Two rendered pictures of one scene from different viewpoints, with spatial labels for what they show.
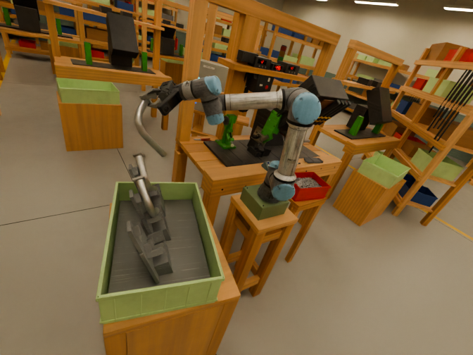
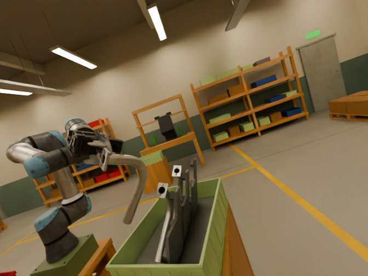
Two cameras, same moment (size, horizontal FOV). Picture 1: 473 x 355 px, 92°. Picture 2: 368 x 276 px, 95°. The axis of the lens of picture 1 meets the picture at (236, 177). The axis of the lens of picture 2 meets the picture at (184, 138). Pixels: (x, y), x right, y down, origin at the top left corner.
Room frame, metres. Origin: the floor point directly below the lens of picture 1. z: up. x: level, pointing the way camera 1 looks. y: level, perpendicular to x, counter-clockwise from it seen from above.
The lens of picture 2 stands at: (1.15, 0.99, 1.42)
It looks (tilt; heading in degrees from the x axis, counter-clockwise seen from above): 8 degrees down; 228
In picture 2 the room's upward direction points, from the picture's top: 20 degrees counter-clockwise
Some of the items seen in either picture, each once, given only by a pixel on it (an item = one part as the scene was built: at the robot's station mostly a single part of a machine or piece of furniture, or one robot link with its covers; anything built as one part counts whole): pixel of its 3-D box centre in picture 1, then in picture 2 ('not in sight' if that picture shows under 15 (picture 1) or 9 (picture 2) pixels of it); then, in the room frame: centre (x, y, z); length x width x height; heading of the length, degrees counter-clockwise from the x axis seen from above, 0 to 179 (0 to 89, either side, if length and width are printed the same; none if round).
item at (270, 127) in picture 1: (274, 124); not in sight; (1.90, -0.18, 1.17); 0.13 x 0.12 x 0.20; 131
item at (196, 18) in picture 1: (261, 88); not in sight; (2.22, 0.00, 1.36); 1.49 x 0.09 x 0.97; 131
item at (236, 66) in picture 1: (269, 71); not in sight; (2.19, -0.03, 1.52); 0.90 x 0.25 x 0.04; 131
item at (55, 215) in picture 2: (277, 173); (52, 223); (1.17, -0.22, 1.11); 0.13 x 0.12 x 0.14; 9
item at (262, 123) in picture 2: not in sight; (247, 101); (-4.04, -1.39, 1.12); 3.01 x 0.54 x 2.23; 133
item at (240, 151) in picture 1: (266, 150); not in sight; (1.99, -0.20, 0.89); 1.10 x 0.42 x 0.02; 131
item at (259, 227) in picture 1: (263, 209); (72, 268); (1.18, -0.22, 0.83); 0.32 x 0.32 x 0.04; 39
